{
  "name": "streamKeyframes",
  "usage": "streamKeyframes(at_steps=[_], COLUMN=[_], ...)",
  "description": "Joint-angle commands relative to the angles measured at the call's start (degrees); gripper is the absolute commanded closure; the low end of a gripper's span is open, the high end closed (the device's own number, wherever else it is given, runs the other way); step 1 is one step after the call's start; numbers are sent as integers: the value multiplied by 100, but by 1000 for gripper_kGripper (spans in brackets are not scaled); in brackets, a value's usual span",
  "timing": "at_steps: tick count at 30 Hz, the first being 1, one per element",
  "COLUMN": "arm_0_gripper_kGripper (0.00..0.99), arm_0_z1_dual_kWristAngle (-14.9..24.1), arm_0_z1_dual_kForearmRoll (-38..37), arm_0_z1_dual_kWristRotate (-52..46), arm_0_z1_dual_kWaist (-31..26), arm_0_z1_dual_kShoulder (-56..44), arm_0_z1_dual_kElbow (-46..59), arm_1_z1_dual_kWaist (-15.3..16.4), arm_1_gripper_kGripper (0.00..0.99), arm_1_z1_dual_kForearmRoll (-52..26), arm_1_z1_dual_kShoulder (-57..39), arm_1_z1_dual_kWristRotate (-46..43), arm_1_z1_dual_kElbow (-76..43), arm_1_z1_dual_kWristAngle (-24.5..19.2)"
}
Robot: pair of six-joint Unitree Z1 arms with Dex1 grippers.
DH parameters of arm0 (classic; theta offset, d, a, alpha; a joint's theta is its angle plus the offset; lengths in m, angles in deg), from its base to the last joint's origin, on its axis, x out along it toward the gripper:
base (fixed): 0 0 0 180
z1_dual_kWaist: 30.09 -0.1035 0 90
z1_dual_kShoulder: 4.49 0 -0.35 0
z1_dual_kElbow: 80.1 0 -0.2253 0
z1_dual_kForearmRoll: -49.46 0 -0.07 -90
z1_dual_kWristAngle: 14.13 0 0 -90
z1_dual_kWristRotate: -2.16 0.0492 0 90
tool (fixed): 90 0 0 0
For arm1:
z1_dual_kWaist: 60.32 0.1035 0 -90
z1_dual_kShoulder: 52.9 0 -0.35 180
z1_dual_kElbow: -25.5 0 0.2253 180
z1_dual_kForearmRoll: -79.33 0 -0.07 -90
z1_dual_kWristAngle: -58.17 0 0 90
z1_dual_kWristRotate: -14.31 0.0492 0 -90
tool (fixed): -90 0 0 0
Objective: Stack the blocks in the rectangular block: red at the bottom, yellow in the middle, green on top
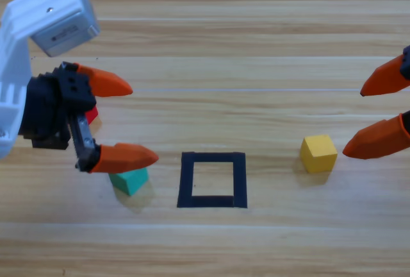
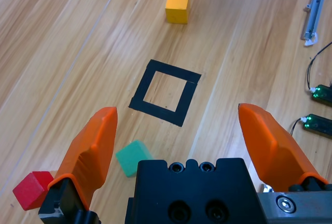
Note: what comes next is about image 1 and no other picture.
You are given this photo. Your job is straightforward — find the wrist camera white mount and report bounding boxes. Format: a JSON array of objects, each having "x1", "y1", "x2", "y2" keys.
[{"x1": 0, "y1": 0, "x2": 101, "y2": 85}]

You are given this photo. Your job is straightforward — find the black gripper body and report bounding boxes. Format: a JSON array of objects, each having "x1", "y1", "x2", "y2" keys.
[{"x1": 18, "y1": 64, "x2": 97, "y2": 160}]

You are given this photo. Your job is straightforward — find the red wooden block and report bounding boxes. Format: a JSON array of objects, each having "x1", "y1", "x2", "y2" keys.
[{"x1": 84, "y1": 105, "x2": 99, "y2": 128}]

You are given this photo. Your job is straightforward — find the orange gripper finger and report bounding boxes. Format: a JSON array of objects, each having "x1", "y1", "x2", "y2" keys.
[
  {"x1": 76, "y1": 143, "x2": 160, "y2": 173},
  {"x1": 60, "y1": 63, "x2": 134, "y2": 116},
  {"x1": 341, "y1": 112, "x2": 410, "y2": 160},
  {"x1": 359, "y1": 45, "x2": 410, "y2": 97}
]

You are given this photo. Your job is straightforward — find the black tape square outline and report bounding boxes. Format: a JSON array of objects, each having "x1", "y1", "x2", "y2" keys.
[{"x1": 176, "y1": 151, "x2": 249, "y2": 210}]

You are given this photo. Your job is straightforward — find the green wooden block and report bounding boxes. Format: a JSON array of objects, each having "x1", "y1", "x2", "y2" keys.
[{"x1": 108, "y1": 167, "x2": 150, "y2": 197}]

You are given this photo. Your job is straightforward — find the yellow wooden block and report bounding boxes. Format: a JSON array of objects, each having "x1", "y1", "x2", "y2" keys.
[{"x1": 300, "y1": 134, "x2": 339, "y2": 174}]

